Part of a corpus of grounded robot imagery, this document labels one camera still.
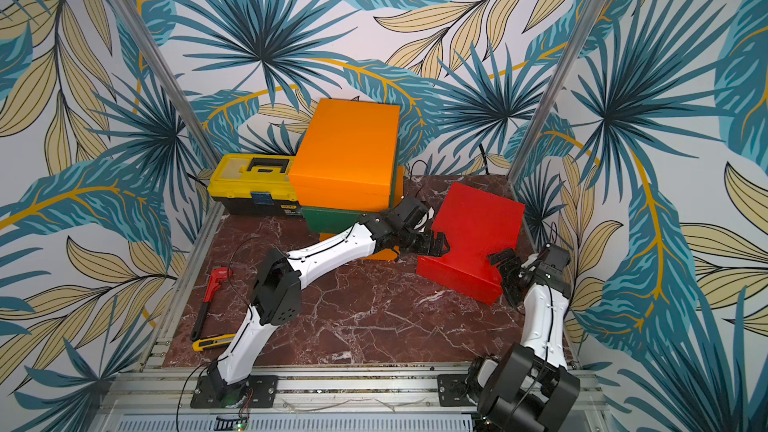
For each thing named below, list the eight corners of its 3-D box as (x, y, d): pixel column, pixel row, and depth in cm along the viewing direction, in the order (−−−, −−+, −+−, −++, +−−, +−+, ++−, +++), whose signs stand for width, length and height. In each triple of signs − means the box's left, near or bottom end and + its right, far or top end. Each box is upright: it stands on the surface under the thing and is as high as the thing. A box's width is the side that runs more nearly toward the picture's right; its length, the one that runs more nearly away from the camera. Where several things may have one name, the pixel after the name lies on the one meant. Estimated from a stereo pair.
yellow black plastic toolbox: (224, 223, 107) (200, 189, 93) (244, 175, 123) (226, 139, 109) (299, 224, 108) (287, 190, 94) (310, 176, 123) (301, 140, 109)
